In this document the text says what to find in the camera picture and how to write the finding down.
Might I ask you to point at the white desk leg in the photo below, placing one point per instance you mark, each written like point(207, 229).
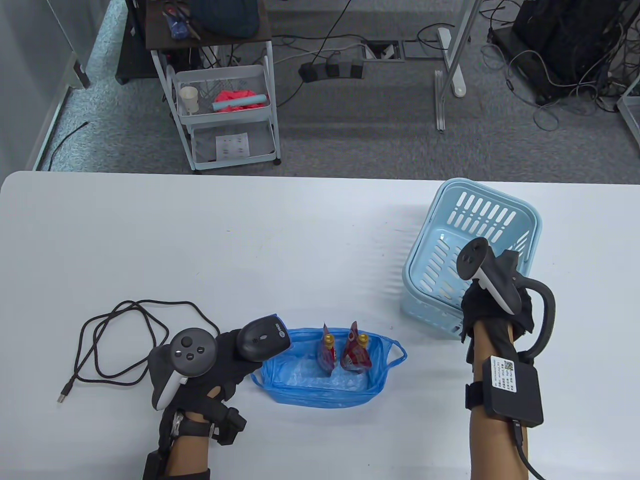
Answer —
point(452, 55)

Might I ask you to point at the black equipment pile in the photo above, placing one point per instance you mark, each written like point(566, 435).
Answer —
point(565, 35)

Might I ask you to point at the black cabinet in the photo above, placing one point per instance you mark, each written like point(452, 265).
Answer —
point(132, 50)

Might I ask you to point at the pink cloth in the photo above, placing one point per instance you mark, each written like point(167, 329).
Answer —
point(232, 97)

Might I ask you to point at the white metal frame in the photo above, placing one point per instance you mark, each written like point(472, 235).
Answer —
point(630, 107)

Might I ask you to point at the black blue barcode scanner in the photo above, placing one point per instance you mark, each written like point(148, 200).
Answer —
point(265, 340)

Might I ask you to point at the white paper cup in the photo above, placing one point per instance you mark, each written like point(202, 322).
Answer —
point(190, 100)

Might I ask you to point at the teal tube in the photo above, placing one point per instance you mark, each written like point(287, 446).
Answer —
point(240, 102)

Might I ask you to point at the grey metal rail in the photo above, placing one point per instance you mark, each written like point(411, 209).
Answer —
point(439, 100)

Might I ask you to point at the person's right hand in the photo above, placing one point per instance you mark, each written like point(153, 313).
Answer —
point(487, 307)

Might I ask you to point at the printed paper sheet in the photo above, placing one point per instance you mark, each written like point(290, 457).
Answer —
point(232, 146)

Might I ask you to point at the white utility cart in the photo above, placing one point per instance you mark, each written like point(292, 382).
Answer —
point(210, 42)

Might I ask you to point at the person's left forearm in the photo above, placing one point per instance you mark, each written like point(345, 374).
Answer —
point(190, 457)

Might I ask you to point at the red ketchup package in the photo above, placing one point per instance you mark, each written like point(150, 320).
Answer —
point(356, 355)
point(327, 356)

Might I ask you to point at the light blue plastic basket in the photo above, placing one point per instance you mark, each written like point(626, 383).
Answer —
point(445, 215)

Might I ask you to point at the floor socket box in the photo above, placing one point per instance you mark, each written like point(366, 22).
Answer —
point(382, 51)

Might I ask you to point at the person's left hand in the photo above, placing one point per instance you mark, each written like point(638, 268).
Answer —
point(230, 370)

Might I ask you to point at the grey black hand controller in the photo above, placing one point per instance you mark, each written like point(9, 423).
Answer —
point(192, 352)
point(472, 257)

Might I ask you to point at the person's right forearm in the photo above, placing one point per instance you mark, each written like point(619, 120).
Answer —
point(492, 445)

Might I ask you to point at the blue plastic bag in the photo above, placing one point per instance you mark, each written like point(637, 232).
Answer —
point(310, 387)

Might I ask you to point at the dark blue fabric bag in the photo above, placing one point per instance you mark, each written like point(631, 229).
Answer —
point(225, 17)

